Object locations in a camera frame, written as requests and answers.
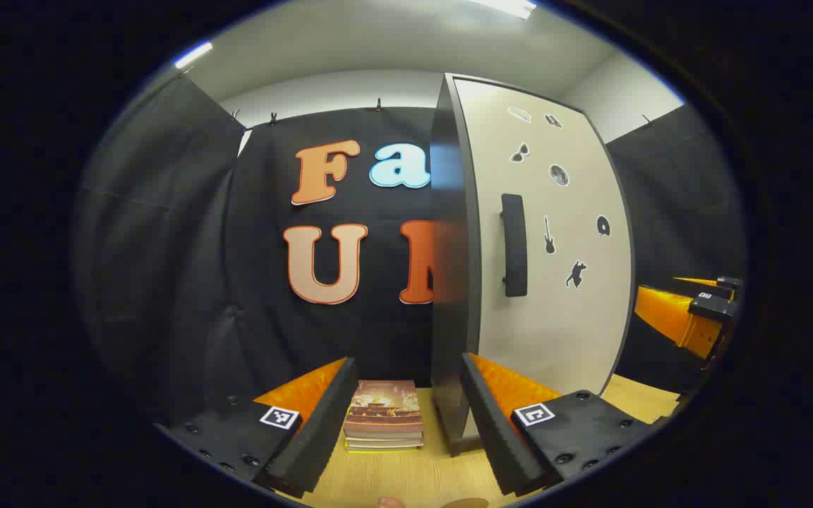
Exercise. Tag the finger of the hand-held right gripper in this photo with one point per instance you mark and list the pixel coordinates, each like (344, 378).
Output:
(730, 283)
(710, 307)

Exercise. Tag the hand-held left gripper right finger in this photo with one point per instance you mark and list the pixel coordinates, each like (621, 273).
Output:
(495, 430)

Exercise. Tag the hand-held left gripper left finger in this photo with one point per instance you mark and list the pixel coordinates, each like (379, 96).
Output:
(322, 430)

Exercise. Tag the brown round coaster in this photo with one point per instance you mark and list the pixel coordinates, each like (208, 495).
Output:
(464, 503)

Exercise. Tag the white cabinet door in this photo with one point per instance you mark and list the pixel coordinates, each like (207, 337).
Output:
(562, 317)

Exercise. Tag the thin yellow book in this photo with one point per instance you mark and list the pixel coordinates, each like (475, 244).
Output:
(378, 449)

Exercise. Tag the red spine book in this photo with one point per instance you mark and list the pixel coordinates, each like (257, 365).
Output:
(382, 430)

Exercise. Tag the white spine book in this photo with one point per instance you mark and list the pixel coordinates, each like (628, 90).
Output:
(382, 441)

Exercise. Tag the ceiling light panel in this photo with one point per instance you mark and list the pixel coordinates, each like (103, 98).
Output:
(509, 5)
(193, 55)

